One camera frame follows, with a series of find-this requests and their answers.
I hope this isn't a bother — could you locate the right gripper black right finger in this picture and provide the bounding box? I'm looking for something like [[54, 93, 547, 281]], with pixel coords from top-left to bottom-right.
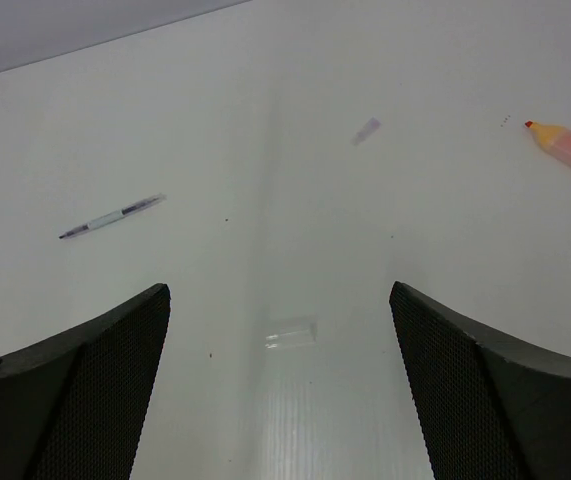
[[389, 282, 571, 479]]

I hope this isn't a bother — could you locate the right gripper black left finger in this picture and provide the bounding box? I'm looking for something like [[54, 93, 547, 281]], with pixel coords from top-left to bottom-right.
[[0, 284, 170, 479]]

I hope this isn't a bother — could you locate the clear pen cap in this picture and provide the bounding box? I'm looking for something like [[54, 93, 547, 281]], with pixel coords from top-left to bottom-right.
[[265, 316, 317, 350]]

